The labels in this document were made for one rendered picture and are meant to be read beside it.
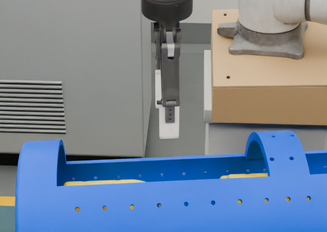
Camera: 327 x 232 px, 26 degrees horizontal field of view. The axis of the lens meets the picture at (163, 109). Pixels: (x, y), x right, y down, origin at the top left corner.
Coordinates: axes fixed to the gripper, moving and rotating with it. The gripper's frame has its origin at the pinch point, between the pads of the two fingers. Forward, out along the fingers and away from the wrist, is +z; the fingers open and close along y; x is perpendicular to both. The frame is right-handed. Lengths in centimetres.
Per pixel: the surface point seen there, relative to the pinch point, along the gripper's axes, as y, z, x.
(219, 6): -277, 106, 53
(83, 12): -158, 54, -19
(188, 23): -279, 117, 35
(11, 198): -143, 132, -54
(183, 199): 9.1, 11.3, 2.0
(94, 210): 9.9, 11.9, -12.1
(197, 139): -181, 132, 30
